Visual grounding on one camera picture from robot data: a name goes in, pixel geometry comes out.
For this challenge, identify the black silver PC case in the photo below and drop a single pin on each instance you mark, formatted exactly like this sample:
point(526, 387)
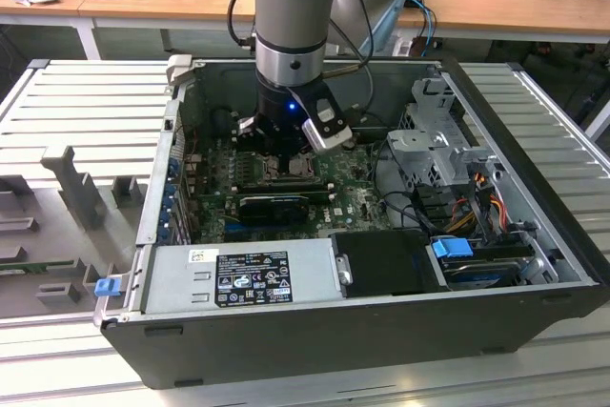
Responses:
point(333, 345)

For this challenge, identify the silver wrist camera black mount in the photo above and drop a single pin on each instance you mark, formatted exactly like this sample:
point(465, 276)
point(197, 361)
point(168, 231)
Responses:
point(329, 137)

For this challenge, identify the green RAM stick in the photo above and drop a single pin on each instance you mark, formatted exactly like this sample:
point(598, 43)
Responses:
point(33, 268)

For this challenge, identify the silver metal disk bay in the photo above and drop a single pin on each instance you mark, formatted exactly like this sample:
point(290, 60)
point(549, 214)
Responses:
point(410, 142)

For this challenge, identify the gray case latch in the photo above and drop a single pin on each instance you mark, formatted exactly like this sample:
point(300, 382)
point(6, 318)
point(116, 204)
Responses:
point(180, 68)

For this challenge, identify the silver green CPU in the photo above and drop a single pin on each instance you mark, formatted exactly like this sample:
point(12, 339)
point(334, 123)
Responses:
point(300, 168)

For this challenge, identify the silver power supply black label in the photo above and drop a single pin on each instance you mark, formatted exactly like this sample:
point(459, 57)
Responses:
point(181, 283)

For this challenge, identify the small silver wrist camera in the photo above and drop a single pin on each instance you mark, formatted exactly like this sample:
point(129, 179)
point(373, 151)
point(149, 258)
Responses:
point(247, 123)

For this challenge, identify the hard disk in blue carrier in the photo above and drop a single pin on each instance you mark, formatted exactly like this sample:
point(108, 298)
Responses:
point(450, 249)

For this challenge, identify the blue plastic latch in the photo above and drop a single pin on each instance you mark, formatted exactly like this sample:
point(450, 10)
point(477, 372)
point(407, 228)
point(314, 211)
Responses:
point(107, 287)

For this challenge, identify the black plastic shroud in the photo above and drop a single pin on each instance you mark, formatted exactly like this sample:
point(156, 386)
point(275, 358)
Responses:
point(381, 259)

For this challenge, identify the black CPU socket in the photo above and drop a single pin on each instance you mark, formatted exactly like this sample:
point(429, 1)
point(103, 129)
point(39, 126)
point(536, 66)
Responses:
point(269, 168)

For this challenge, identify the green motherboard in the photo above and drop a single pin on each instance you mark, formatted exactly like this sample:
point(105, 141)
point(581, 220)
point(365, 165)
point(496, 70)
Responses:
point(348, 178)

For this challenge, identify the gray parts rack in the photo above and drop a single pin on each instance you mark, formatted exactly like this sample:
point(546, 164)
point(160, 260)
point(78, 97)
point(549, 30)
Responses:
point(71, 178)

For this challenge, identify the black graphics card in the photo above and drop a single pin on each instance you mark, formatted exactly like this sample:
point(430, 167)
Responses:
point(271, 209)

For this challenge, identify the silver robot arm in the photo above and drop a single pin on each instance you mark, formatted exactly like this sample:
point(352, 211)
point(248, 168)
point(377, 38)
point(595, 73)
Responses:
point(290, 21)

